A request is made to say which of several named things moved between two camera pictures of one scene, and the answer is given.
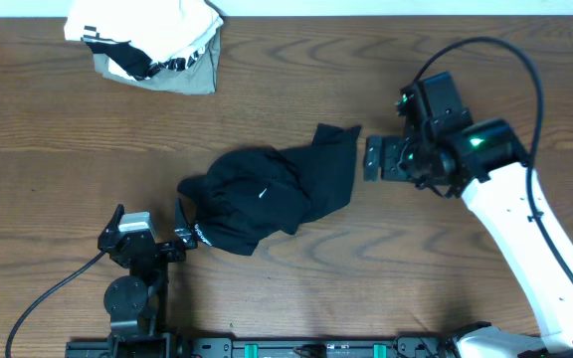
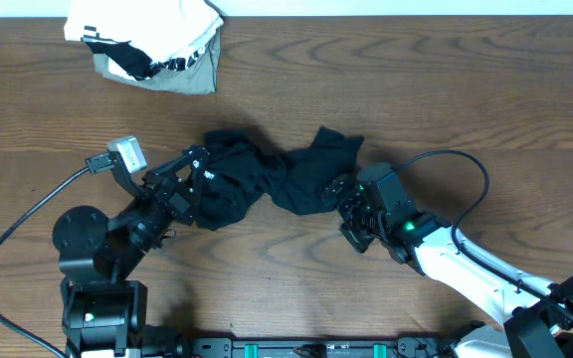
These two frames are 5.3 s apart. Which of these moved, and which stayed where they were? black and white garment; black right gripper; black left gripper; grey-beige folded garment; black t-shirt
Moved: black t-shirt; black right gripper; black left gripper
Stayed: black and white garment; grey-beige folded garment
